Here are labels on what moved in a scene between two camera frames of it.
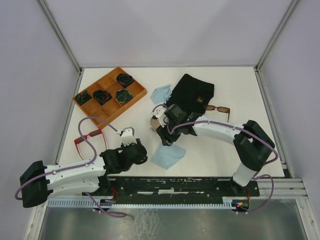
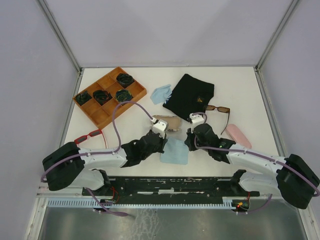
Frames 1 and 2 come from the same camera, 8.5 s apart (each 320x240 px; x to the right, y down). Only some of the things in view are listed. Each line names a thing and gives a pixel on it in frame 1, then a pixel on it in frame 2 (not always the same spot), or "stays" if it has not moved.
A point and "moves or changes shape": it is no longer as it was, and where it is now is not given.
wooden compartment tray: [109, 96] stays
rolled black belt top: [124, 79] stays
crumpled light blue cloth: [160, 94] stays
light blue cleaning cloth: [166, 156] moves or changes shape
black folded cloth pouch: [192, 95] stays
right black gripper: [162, 132] to [188, 141]
